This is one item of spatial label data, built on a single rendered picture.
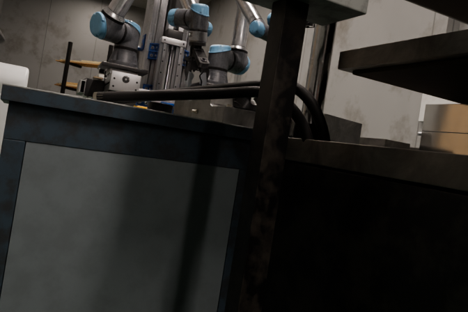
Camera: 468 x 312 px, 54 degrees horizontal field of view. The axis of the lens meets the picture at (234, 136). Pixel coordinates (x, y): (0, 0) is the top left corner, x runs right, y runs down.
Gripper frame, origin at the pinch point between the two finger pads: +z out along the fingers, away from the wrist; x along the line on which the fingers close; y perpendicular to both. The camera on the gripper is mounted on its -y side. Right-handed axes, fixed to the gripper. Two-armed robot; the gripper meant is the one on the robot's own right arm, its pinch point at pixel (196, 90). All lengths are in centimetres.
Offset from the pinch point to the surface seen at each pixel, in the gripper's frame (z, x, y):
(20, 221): 28, 67, -64
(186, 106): 4.9, 8.4, -13.3
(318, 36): -23, -7, -73
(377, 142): 16, -77, -28
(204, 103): 1.5, 8.2, -31.0
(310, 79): -11, -5, -75
